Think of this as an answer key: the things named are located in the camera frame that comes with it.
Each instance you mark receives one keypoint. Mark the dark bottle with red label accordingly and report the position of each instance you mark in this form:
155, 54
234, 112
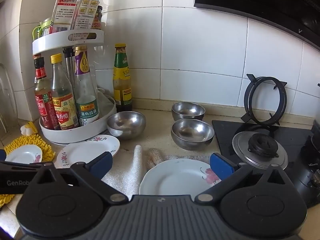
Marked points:
98, 17

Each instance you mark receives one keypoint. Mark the white towel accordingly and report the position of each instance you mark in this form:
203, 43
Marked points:
125, 172

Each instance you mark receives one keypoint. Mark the white floral plate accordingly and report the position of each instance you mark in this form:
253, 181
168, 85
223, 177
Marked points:
175, 177
82, 150
22, 155

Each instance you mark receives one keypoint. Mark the red white seasoning packet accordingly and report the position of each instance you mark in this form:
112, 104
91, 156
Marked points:
65, 12

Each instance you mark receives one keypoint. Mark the yellow chenille cloth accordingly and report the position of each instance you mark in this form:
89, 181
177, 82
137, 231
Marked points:
15, 142

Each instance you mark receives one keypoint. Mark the small white yellow object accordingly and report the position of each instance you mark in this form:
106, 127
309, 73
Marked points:
28, 128

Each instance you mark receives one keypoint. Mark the black gas stove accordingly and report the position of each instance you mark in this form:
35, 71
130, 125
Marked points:
225, 135

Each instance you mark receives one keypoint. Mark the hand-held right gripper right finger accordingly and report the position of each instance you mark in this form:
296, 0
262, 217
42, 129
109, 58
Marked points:
220, 167

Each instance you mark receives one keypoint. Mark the green lidded glass jar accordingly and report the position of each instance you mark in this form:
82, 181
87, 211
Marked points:
46, 27

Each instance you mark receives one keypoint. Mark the purple label clear bottle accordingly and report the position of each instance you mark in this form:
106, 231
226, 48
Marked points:
85, 92

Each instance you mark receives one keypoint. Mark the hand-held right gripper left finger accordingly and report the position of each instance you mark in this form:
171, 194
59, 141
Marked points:
100, 165

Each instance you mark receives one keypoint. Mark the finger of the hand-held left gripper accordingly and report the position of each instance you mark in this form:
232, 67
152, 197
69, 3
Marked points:
20, 166
2, 155

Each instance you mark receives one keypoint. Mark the stainless steel bowl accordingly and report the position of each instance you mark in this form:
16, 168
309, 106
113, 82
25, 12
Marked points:
125, 130
187, 110
192, 140

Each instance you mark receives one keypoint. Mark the white two-tier rotating rack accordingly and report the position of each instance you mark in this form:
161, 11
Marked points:
60, 38

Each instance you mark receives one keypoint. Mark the yellow cap vinegar bottle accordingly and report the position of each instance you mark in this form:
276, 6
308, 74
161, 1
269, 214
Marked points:
62, 90

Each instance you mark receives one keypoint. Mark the brown cap sauce bottle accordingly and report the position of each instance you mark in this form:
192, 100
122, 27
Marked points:
37, 56

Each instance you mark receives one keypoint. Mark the blue yellow seasoning packet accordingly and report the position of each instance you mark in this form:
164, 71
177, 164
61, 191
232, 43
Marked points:
87, 10

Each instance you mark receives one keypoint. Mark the green yellow label sauce bottle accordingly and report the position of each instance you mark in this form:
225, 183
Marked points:
121, 80

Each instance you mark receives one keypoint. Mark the red label sauce bottle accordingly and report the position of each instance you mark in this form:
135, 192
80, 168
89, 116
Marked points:
43, 110

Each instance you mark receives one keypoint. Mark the grey bottle with black spout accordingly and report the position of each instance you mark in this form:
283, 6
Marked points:
70, 67

